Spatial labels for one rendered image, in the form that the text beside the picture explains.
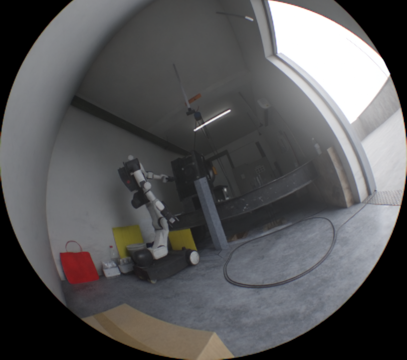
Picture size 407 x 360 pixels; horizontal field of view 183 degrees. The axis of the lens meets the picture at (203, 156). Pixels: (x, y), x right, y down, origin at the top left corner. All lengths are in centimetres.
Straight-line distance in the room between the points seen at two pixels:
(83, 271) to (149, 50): 305
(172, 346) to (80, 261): 147
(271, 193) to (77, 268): 249
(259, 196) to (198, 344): 164
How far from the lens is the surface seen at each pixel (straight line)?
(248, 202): 177
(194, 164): 204
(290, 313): 76
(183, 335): 49
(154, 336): 52
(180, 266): 152
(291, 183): 179
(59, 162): 208
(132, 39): 231
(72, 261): 179
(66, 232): 190
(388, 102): 819
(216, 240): 183
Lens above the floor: 63
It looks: 23 degrees up
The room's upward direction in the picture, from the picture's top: 19 degrees counter-clockwise
